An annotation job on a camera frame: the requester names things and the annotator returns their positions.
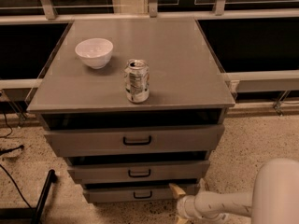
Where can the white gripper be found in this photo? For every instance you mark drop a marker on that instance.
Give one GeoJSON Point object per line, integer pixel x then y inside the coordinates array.
{"type": "Point", "coordinates": [183, 204]}

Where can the grey bottom drawer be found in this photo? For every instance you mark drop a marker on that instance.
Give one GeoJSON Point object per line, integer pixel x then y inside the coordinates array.
{"type": "Point", "coordinates": [131, 194]}

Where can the grey drawer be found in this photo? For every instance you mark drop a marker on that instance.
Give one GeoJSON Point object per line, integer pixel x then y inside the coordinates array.
{"type": "Point", "coordinates": [131, 194]}
{"type": "Point", "coordinates": [138, 171]}
{"type": "Point", "coordinates": [144, 140]}

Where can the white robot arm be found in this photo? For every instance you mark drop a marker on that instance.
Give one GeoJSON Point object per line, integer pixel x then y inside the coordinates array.
{"type": "Point", "coordinates": [274, 199]}

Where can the grey middle drawer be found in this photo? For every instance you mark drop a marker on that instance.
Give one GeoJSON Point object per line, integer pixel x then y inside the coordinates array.
{"type": "Point", "coordinates": [138, 171]}

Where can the grey top drawer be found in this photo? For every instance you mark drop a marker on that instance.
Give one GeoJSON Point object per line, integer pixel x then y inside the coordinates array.
{"type": "Point", "coordinates": [144, 140]}

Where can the grey drawer cabinet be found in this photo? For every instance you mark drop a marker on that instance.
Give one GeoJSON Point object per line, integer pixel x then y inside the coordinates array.
{"type": "Point", "coordinates": [185, 89]}

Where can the crumpled silver soda can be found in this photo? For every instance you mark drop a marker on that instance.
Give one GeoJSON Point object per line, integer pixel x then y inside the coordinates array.
{"type": "Point", "coordinates": [136, 77]}

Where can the black metal stand leg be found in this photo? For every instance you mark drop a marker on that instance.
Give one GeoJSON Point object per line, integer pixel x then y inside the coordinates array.
{"type": "Point", "coordinates": [33, 214]}

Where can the white ceramic bowl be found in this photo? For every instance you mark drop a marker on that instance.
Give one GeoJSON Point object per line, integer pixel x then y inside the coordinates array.
{"type": "Point", "coordinates": [95, 52]}

